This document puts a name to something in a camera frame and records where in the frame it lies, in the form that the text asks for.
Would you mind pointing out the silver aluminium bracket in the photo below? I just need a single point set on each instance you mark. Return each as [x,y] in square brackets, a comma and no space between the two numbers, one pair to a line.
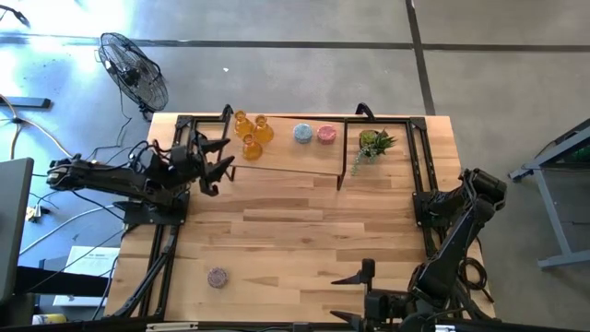
[444,328]
[173,327]

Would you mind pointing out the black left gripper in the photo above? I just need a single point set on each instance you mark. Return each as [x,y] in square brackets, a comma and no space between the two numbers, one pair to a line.
[186,163]

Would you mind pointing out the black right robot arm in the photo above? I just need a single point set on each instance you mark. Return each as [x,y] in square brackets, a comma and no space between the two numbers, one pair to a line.
[449,249]

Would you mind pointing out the green potted succulent plant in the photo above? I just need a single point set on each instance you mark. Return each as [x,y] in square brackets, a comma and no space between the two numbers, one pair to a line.
[373,145]

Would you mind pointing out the black desk edge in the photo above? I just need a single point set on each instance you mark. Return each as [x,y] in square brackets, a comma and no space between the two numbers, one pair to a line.
[60,281]

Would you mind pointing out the black aluminium rig frame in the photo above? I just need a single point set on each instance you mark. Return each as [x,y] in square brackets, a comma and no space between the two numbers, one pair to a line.
[418,123]

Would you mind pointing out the maroon patterned candle tin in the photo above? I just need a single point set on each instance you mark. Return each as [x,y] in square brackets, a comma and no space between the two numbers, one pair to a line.
[216,277]

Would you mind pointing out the blue patterned candle tin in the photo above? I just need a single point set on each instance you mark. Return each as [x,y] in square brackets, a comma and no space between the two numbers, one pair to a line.
[303,133]

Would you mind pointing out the wooden shelf with black legs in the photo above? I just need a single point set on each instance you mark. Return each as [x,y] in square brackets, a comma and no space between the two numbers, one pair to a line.
[295,157]

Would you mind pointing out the grey monitor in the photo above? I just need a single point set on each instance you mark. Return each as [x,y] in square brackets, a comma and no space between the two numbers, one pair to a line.
[14,230]

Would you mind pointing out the white paper sheet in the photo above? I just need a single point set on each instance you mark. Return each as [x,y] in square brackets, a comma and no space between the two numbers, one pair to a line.
[94,260]

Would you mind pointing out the pink candle tin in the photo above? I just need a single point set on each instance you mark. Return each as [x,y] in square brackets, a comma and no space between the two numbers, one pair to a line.
[326,134]

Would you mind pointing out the black floor fan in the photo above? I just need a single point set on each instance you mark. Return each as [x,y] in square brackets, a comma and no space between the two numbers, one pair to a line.
[133,74]

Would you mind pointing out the black floor bar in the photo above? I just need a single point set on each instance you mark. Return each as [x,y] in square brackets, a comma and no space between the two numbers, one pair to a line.
[25,103]

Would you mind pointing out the amber glass candlestick holder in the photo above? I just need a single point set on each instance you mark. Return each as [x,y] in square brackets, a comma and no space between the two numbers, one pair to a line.
[252,148]
[242,126]
[264,132]

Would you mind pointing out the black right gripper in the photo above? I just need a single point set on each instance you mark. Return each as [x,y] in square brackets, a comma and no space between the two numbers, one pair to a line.
[385,306]

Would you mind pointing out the grey metal table frame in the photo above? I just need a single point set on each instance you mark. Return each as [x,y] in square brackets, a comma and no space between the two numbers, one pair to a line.
[551,216]

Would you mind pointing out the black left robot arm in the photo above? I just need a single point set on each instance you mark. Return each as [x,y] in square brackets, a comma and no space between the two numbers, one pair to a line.
[106,177]

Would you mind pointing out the white power plug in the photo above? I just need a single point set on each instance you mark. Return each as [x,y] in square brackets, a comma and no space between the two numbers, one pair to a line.
[34,212]

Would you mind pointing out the yellow object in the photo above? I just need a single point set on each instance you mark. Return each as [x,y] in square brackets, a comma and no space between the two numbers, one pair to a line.
[50,319]

